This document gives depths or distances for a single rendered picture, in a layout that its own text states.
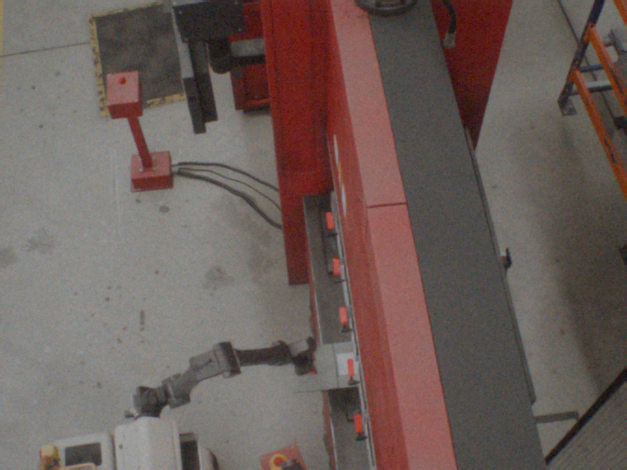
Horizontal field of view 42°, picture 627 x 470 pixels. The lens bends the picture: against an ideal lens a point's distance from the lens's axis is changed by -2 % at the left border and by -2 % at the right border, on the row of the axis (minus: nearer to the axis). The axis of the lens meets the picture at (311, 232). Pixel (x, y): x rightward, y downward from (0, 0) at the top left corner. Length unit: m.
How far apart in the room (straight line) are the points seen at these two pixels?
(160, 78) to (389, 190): 3.47
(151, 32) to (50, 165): 1.16
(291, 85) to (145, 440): 1.35
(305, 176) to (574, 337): 1.74
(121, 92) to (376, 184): 2.43
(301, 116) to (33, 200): 2.23
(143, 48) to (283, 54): 2.66
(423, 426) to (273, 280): 2.78
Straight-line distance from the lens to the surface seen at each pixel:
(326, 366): 3.16
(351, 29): 2.30
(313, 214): 3.60
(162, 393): 2.90
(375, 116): 2.11
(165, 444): 2.76
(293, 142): 3.32
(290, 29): 2.83
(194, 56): 3.26
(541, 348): 4.40
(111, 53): 5.52
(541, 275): 4.58
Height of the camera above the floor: 3.96
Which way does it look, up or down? 60 degrees down
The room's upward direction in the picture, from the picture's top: 2 degrees counter-clockwise
